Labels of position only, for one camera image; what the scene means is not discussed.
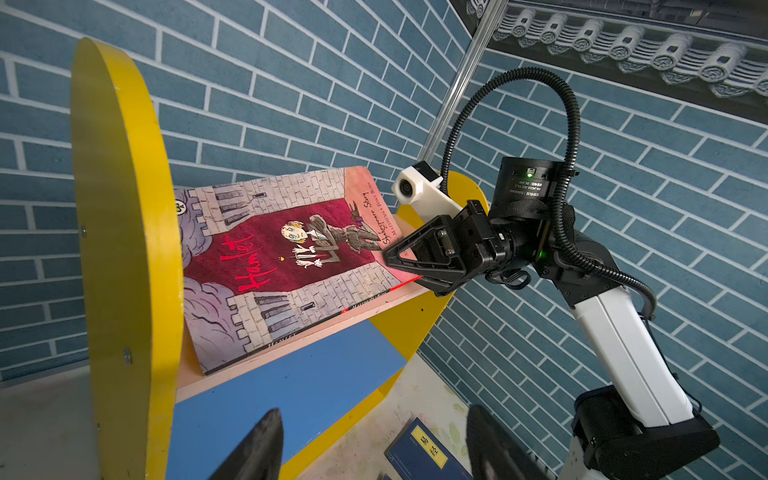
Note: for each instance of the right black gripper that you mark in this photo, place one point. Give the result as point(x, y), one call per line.
point(445, 253)

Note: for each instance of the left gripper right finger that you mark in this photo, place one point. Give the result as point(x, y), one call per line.
point(493, 453)

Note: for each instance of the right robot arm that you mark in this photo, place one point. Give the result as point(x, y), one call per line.
point(642, 425)

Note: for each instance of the navy book far right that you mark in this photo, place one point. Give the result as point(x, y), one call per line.
point(417, 454)

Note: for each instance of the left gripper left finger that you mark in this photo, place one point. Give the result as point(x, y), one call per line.
point(259, 455)

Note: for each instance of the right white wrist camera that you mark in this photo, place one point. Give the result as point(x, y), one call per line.
point(419, 187)

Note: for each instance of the yellow pink blue bookshelf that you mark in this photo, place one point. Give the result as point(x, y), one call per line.
point(157, 416)

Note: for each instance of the Hamlet picture book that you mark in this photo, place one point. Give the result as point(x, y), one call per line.
point(270, 258)

